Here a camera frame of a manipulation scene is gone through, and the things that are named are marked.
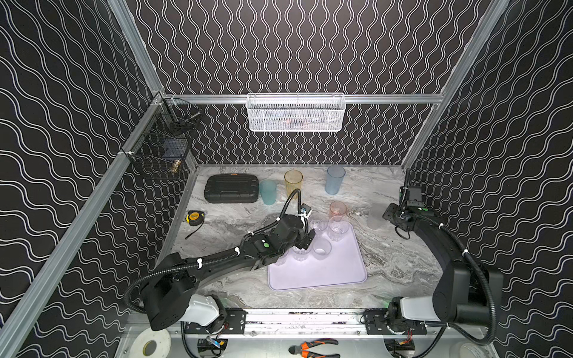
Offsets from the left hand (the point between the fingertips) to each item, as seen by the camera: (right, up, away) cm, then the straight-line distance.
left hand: (305, 221), depth 80 cm
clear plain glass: (+7, -3, +17) cm, 19 cm away
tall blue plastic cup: (+15, +16, +23) cm, 32 cm away
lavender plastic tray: (+11, -18, +8) cm, 23 cm away
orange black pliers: (-1, -39, -11) cm, 40 cm away
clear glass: (+8, -12, +10) cm, 18 cm away
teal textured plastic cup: (-15, +11, +23) cm, 30 cm away
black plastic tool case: (-32, +12, +23) cm, 41 cm away
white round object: (+51, -38, -11) cm, 65 cm away
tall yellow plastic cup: (-4, +16, +22) cm, 27 cm away
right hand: (+36, +1, +8) cm, 37 cm away
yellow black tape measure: (-47, -1, +18) cm, 50 cm away
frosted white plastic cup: (+32, 0, +17) cm, 36 cm away
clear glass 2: (+15, -5, +15) cm, 22 cm away
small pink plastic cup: (+16, +3, +19) cm, 25 cm away
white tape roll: (-46, -36, -9) cm, 59 cm away
